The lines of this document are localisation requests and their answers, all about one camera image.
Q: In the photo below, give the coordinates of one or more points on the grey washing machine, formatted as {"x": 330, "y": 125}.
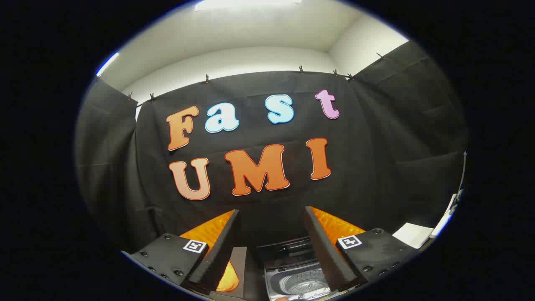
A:
{"x": 301, "y": 282}

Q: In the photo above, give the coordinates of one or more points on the white frame bar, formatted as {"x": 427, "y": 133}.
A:
{"x": 445, "y": 217}

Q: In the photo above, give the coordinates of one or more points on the dark glass washing machine lid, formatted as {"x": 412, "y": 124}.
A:
{"x": 288, "y": 248}

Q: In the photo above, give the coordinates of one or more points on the white sheet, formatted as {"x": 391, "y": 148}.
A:
{"x": 411, "y": 235}

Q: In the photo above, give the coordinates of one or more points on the black backdrop cloth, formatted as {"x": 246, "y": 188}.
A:
{"x": 376, "y": 146}

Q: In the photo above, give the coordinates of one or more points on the ceiling light strip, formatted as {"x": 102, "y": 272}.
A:
{"x": 246, "y": 4}
{"x": 108, "y": 64}

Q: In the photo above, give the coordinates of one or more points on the yellow polo shirt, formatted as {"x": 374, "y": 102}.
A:
{"x": 229, "y": 278}

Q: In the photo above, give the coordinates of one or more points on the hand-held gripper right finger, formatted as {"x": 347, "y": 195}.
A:
{"x": 322, "y": 246}

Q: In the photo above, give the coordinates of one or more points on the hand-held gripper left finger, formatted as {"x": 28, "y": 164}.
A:
{"x": 221, "y": 246}

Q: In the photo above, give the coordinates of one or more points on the row of small black clips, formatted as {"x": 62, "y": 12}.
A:
{"x": 206, "y": 79}

